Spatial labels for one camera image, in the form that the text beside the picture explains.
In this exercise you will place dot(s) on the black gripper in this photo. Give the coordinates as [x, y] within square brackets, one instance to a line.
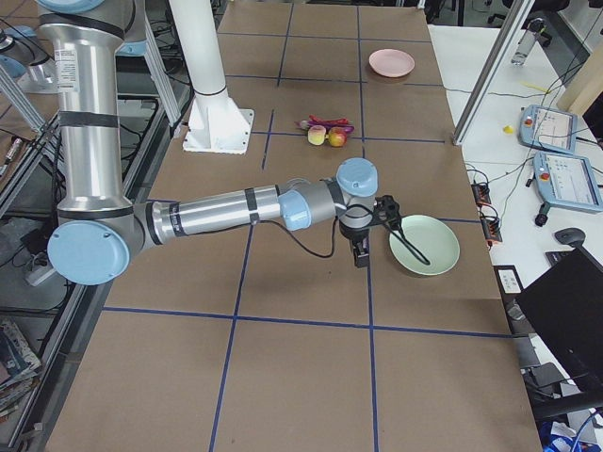
[353, 234]

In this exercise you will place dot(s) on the yellow pink peach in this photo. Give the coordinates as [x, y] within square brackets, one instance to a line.
[316, 135]

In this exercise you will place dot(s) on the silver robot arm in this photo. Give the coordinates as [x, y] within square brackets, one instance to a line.
[99, 229]

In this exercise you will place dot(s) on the light green plate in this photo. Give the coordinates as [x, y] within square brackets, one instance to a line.
[430, 247]

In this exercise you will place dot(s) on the red yellow pomegranate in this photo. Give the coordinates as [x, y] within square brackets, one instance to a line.
[337, 137]

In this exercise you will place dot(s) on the orange terminal block strip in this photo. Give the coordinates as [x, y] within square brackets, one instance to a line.
[488, 214]

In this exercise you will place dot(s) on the red chili pepper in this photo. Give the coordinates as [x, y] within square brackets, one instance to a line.
[314, 120]

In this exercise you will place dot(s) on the purple eggplant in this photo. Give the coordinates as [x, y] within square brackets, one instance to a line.
[347, 127]

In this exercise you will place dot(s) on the white label card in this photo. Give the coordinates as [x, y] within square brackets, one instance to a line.
[509, 281]

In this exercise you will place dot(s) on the pink plate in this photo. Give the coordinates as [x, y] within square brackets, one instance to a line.
[391, 63]

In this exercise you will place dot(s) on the black monitor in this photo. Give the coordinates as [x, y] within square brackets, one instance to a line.
[564, 307]

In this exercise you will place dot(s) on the black computer mouse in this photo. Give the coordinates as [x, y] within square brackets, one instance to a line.
[573, 237]

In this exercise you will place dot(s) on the lower blue teach pendant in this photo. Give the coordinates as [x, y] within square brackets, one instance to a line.
[566, 181]

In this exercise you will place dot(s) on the blue teach pendant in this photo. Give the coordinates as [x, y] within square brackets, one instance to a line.
[548, 129]
[566, 181]

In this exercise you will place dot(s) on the upper blue teach pendant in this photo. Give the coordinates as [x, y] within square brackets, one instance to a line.
[548, 129]

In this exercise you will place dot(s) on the clear water bottle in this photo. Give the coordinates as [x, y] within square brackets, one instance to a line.
[533, 30]

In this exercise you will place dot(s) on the white power strip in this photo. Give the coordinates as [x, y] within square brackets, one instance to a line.
[37, 274]

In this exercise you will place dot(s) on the stack of books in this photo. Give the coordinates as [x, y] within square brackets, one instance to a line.
[20, 367]

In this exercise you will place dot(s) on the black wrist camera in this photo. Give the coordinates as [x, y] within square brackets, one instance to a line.
[387, 211]

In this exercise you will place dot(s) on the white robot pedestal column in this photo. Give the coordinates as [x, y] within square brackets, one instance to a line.
[215, 124]

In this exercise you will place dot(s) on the aluminium frame post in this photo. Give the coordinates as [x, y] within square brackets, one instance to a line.
[511, 25]

